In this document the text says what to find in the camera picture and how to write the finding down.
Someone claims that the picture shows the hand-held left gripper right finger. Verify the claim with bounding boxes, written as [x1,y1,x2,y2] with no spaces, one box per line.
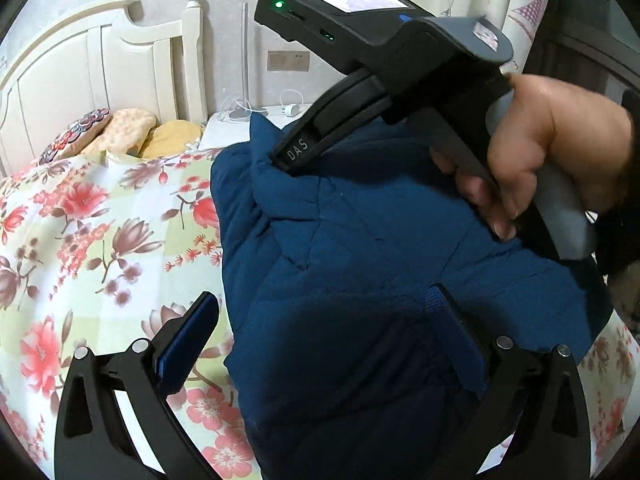
[424,282,593,480]

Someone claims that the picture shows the yellow pillow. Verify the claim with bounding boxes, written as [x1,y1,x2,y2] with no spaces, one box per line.
[137,120,205,160]

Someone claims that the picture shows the person's right hand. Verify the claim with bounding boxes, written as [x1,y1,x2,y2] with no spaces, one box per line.
[431,74,636,242]

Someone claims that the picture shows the white nightstand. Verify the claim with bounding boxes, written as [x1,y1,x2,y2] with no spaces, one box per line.
[197,105,313,153]

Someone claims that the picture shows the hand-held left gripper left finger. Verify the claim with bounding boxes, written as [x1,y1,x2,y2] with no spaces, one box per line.
[52,290,221,480]

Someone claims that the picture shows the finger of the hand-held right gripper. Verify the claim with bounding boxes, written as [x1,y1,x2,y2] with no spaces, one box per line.
[270,69,377,179]
[320,90,392,148]

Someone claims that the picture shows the embroidered floral pillow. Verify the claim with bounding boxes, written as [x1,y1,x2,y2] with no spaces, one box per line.
[37,106,113,166]

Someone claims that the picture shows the wall outlet panel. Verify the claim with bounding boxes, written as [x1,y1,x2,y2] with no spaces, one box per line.
[267,50,311,72]

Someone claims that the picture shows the blue padded jacket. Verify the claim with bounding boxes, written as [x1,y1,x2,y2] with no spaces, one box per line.
[210,110,616,480]

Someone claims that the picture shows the beige pillow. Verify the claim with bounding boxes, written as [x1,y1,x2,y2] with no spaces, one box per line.
[80,108,158,158]

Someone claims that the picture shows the white desk lamp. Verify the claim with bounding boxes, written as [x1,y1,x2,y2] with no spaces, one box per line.
[219,1,257,124]

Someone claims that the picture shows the floral bed sheet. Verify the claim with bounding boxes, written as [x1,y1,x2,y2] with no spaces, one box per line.
[0,147,640,480]

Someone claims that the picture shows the white wooden bed headboard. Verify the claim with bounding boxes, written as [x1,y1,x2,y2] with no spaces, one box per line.
[0,0,208,176]

